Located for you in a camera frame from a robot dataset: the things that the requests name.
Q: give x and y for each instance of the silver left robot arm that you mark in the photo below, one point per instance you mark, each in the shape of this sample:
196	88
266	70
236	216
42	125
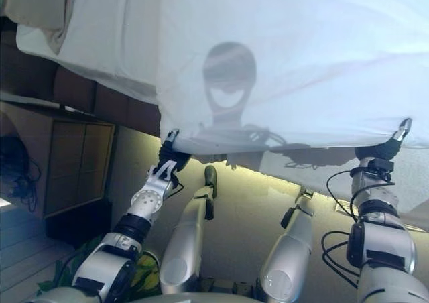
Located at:
147	199

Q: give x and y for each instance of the white fitted mattress sheet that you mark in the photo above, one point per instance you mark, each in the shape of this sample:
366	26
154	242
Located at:
110	41

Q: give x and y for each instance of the silver robot leg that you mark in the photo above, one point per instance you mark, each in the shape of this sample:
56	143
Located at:
187	222
288	242

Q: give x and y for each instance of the silver left robot leg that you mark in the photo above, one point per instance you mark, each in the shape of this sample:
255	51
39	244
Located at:
187	222

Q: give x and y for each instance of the silver right robot leg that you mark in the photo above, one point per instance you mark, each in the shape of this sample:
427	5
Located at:
288	242

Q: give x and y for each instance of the white printed care tag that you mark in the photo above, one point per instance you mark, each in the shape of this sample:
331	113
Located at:
347	205

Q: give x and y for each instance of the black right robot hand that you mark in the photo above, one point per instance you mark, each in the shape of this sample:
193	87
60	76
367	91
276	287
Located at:
382	150

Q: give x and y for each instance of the large beige pillow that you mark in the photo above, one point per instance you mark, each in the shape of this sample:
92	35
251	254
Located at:
37	8

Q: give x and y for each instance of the white duvet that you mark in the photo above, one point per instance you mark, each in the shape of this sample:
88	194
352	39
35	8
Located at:
301	65

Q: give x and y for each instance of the wooden nightstand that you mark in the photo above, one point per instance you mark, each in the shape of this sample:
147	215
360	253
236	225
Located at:
77	162

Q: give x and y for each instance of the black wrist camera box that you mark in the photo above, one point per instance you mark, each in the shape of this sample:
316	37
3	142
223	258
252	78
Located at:
380	166

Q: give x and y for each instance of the under-bed light strip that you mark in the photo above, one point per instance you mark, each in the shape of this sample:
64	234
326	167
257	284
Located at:
241	175

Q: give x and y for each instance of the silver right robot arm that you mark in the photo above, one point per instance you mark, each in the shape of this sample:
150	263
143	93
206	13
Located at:
382	236

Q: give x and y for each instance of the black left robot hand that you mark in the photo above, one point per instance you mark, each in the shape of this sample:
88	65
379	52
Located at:
174	157

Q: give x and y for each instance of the brown upholstered bed frame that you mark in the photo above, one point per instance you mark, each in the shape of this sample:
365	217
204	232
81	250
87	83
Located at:
77	88

